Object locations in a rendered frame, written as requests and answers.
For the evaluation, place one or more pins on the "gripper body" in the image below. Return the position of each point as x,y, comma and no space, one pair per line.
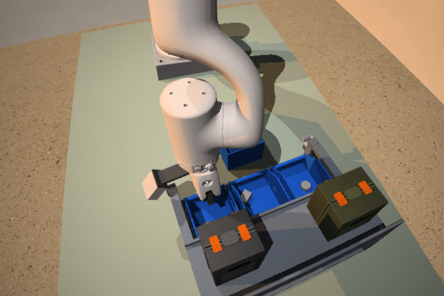
206,180

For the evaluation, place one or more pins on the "grey metal disc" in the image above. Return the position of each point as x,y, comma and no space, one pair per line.
305,185

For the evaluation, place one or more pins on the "blue bin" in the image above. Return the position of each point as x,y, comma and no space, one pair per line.
234,158
201,212
292,172
267,192

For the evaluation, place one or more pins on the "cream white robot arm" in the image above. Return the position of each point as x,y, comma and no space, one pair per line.
197,123

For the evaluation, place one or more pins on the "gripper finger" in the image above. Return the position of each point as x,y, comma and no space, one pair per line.
209,198

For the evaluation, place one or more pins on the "grey metal shelf frame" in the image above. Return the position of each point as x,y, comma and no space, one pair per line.
295,247

